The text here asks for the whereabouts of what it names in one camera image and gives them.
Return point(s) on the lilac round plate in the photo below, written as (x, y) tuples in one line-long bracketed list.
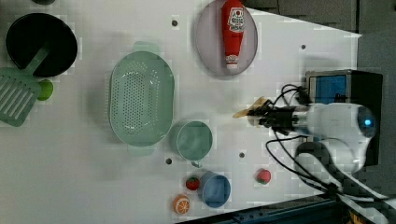
[(208, 41)]

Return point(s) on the green perforated colander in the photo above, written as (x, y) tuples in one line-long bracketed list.
[(141, 99)]

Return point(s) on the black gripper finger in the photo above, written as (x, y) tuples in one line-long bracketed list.
[(257, 122), (260, 111)]

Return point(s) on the green spatula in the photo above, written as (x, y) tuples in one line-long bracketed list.
[(19, 90)]

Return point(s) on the red ketchup bottle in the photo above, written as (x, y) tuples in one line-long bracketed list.
[(233, 28)]

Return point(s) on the blue cup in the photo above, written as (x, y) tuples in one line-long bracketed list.
[(214, 189)]

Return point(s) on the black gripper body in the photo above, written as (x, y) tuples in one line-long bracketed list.
[(280, 119)]

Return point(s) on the orange slice toy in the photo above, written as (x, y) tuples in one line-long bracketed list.
[(181, 204)]

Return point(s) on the lime green cup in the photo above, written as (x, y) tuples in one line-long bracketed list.
[(46, 90)]

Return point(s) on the small red toy strawberry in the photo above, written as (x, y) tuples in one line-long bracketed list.
[(192, 183)]

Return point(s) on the black round pan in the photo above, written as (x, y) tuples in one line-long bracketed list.
[(29, 33)]

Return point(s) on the black toaster oven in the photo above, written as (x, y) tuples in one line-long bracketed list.
[(350, 86)]

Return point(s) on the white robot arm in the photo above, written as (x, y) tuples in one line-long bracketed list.
[(336, 137)]

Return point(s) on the green mug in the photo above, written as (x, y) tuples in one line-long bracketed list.
[(192, 140)]

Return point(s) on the yellow plush banana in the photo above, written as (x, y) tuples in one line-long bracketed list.
[(255, 106)]

